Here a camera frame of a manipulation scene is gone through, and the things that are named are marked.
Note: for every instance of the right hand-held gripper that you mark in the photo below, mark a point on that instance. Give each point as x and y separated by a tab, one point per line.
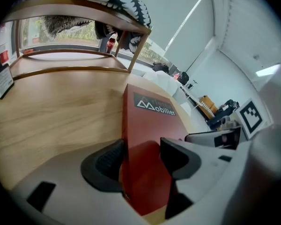
250	118

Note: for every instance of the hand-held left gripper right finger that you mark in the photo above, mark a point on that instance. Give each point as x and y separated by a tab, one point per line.
210	167

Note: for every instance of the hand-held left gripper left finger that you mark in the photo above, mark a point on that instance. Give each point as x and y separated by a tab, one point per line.
68	179

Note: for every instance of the red book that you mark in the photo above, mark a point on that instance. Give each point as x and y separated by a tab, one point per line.
150	130

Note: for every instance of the orange sofa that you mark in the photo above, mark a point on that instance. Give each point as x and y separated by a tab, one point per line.
208	103

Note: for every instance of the wooden coffee table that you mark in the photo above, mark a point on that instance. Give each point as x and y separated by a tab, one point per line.
49	116

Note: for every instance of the black backpack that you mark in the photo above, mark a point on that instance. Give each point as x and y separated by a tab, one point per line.
184	78

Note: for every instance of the pink drink bottle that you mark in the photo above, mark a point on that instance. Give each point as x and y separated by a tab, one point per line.
176	76

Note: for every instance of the dark brown cloth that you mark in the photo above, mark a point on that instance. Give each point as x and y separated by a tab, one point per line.
160	67

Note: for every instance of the rectangular ceiling light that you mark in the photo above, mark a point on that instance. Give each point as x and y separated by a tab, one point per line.
268	69

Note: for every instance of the grey roller blind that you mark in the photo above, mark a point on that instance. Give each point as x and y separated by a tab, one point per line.
168	13
196	36

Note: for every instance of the cola bottle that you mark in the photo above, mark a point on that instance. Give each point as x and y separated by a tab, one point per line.
110	43

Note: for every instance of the window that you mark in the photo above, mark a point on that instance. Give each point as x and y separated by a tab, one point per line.
61	34

